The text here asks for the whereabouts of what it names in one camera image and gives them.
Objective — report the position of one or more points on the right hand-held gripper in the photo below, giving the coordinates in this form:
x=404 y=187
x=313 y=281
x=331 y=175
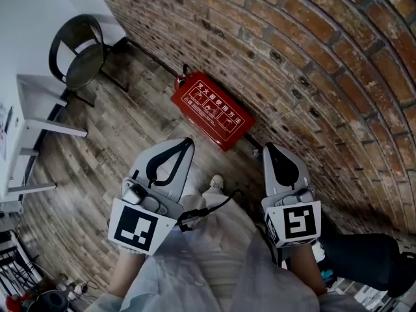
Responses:
x=297 y=223

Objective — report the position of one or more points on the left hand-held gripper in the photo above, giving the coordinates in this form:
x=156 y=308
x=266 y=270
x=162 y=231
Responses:
x=136 y=226

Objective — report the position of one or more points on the red fire extinguisher box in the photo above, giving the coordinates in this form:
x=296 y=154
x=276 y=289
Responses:
x=213 y=109

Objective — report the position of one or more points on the person's left forearm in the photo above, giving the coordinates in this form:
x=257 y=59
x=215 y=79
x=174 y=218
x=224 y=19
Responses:
x=125 y=275

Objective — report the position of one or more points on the person's right forearm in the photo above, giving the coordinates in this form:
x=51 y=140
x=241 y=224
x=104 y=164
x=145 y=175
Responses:
x=305 y=268

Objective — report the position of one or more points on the person's white shoe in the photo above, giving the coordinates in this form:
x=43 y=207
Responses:
x=216 y=181

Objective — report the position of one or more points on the black bag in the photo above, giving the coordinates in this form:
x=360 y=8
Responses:
x=360 y=258

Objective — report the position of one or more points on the person's white skirt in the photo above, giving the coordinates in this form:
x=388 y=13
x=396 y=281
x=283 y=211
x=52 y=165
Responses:
x=221 y=271

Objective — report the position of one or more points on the black chair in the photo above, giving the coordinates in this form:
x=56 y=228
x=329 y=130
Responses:
x=85 y=64

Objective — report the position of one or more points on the white table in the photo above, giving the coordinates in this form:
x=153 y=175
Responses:
x=31 y=109

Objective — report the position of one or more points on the white power strip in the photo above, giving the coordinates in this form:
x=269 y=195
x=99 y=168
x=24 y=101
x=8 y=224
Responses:
x=70 y=288

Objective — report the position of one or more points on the papers with print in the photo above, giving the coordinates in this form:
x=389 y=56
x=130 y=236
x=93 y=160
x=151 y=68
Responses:
x=3 y=132

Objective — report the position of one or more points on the black round device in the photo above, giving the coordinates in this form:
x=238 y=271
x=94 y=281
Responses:
x=52 y=301

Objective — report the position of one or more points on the black metal rack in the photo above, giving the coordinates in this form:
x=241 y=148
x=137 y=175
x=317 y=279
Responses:
x=13 y=265

